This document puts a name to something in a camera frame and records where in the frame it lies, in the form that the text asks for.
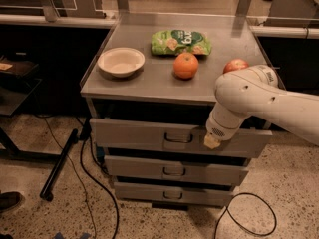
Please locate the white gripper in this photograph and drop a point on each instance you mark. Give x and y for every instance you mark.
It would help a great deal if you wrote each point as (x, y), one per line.
(217, 128)

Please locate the grey top drawer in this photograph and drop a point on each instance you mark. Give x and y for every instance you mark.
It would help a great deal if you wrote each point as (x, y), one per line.
(169, 137)

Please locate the grey drawer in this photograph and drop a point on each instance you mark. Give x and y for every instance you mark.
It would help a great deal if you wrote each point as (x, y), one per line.
(180, 195)
(169, 137)
(155, 169)

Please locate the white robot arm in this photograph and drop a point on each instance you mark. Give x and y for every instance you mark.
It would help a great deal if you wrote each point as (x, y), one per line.
(254, 92)

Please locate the grey middle drawer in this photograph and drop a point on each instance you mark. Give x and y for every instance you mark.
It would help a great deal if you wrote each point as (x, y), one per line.
(155, 169)

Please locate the grey drawer cabinet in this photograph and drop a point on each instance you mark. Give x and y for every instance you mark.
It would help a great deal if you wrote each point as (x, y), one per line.
(155, 94)

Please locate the grey bottom drawer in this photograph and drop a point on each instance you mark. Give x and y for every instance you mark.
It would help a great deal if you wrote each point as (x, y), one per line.
(180, 195)

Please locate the orange fruit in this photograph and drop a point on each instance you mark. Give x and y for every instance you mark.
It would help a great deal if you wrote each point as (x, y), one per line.
(185, 66)

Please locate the red apple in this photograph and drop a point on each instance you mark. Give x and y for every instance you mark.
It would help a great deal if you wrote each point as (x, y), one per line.
(234, 65)

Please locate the green chip bag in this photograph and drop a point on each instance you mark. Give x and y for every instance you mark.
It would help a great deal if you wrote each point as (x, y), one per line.
(175, 42)

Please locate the white bowl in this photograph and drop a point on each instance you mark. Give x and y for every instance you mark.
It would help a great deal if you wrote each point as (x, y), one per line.
(121, 62)

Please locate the black metal stand leg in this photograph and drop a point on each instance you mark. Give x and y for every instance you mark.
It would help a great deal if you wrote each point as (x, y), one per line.
(46, 192)

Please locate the dark side table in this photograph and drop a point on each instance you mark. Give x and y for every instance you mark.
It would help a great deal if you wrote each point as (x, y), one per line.
(16, 85)

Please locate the dark shoe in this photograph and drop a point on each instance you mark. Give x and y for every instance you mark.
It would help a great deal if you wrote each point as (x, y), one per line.
(10, 200)

